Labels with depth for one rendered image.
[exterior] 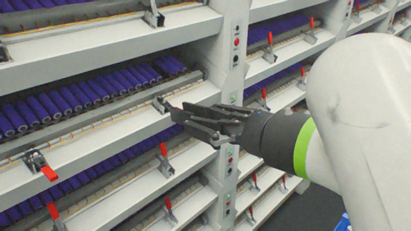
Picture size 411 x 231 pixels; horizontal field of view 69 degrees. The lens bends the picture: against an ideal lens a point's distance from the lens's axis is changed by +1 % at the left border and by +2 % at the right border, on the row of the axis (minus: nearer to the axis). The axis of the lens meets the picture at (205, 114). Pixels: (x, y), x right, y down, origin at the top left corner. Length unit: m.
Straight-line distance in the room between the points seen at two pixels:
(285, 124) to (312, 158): 0.06
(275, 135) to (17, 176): 0.41
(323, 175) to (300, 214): 1.29
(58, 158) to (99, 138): 0.08
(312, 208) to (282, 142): 1.33
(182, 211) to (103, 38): 0.58
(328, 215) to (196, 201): 0.93
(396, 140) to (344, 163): 0.04
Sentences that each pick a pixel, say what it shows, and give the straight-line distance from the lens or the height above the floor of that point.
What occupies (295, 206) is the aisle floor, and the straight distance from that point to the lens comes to 1.72.
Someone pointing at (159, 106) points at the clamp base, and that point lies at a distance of 0.66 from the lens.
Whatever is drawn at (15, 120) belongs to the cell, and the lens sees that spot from 0.63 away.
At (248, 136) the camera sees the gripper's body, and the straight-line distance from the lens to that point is 0.47.
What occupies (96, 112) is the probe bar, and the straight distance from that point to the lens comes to 0.62.
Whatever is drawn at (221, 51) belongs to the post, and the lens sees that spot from 0.74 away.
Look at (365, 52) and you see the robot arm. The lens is 0.29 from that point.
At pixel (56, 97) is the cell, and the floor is 0.95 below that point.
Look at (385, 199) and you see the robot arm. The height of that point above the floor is 1.09.
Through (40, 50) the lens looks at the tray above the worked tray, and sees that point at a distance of 0.51.
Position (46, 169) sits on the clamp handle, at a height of 0.92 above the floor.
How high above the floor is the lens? 1.22
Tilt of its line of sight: 30 degrees down
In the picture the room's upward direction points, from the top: straight up
